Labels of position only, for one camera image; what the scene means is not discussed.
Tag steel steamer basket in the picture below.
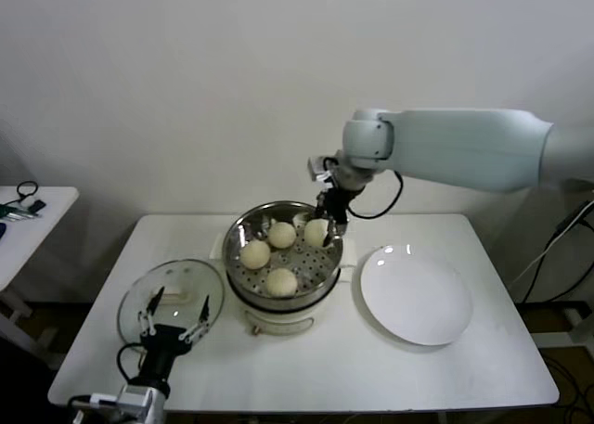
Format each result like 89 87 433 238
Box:
212 200 358 304

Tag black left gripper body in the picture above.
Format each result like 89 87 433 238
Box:
138 324 194 384

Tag black hanging cable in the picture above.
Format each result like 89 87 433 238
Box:
523 200 594 304

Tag glass lid with cream handle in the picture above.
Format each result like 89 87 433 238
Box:
117 258 226 346

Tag white steamed baozi bun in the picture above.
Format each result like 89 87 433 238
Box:
268 221 297 250
265 266 299 298
303 219 329 249
239 239 272 271

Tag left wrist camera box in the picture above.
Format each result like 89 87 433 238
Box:
87 386 155 418

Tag white hanging cable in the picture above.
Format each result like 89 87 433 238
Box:
510 200 594 289

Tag white electric cooker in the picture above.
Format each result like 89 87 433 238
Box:
211 236 359 338

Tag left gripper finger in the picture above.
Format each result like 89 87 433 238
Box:
136 284 166 338
179 295 213 344

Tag white side table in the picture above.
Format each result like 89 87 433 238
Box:
0 186 80 355

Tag white round plate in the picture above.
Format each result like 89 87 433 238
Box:
360 244 473 348

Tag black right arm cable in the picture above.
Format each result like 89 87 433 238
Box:
345 169 404 220

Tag green and silver pens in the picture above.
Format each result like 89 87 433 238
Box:
0 202 44 221

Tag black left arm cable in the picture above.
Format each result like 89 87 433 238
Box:
116 342 146 383

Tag black floor frame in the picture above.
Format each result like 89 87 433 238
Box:
514 298 594 349

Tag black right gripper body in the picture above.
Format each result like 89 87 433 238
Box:
316 186 350 225

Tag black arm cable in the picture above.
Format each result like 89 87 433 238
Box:
116 342 146 383
345 169 404 220

